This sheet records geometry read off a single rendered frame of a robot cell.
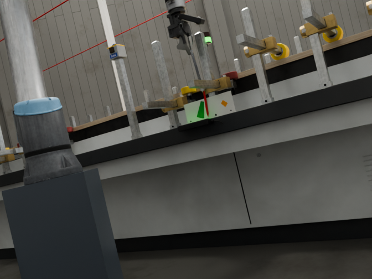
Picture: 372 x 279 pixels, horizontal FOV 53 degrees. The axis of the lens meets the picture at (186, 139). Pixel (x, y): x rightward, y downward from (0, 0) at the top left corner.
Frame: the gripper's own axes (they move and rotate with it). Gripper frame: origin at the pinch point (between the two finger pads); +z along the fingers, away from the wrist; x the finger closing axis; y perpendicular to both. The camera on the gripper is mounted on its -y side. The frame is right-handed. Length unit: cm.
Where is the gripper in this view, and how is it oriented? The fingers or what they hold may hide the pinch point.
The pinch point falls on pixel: (190, 51)
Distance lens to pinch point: 175.3
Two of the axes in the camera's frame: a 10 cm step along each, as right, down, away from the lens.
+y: -8.3, 1.9, 5.2
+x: -5.1, 1.1, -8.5
